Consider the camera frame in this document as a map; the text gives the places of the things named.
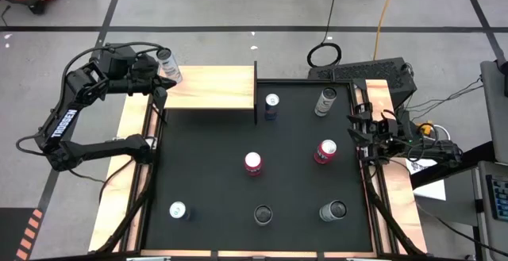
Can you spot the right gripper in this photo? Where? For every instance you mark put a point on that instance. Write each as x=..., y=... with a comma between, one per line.
x=383, y=134

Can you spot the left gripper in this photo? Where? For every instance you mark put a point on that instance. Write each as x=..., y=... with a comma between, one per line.
x=143, y=75

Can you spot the silver blue Celsius can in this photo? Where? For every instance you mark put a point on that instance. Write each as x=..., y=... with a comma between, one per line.
x=171, y=67

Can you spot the white Celsius tropical can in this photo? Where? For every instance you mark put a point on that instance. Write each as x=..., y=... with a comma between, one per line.
x=324, y=104

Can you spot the red Fanta can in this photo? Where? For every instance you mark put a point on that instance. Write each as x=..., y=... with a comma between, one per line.
x=252, y=166
x=323, y=154

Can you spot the blue silver Red Bull can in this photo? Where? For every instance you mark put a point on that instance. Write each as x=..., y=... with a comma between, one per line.
x=272, y=108
x=178, y=210

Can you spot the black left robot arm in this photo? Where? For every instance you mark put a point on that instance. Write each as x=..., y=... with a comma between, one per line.
x=65, y=124

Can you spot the white blue-banded beverage can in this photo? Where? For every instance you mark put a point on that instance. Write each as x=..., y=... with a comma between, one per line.
x=331, y=211

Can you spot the black computer tower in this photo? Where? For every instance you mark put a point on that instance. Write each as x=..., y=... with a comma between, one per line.
x=357, y=72

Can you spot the orange power splitter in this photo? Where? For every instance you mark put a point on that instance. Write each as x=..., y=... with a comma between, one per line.
x=424, y=128

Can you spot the printed white paper sheet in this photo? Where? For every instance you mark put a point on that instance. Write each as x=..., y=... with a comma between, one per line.
x=420, y=166

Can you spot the wooden table side board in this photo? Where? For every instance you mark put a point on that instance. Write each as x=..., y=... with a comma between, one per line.
x=401, y=205
x=115, y=197

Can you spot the blank white paper sheet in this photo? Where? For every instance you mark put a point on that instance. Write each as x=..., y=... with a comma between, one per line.
x=432, y=190

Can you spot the black support beam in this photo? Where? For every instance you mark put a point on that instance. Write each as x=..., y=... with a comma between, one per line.
x=464, y=162

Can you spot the dark can bottom centre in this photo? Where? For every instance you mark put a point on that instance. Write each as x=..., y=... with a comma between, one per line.
x=263, y=214

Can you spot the grey control console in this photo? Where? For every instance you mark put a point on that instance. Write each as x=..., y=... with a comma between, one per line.
x=482, y=213

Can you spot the blue-key keypad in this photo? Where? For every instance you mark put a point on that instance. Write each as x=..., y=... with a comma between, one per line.
x=501, y=197

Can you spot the wooden table edge strip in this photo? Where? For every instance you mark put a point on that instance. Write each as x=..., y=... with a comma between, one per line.
x=178, y=253

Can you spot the black mat orange stripes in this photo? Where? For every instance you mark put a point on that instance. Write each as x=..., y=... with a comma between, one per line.
x=12, y=233

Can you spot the wooden shelf black frame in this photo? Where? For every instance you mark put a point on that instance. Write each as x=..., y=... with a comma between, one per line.
x=214, y=86

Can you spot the white metal bracket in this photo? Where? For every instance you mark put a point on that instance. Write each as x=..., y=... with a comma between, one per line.
x=148, y=259
x=367, y=259

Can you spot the black table frame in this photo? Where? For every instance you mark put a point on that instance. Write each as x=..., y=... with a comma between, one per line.
x=137, y=233

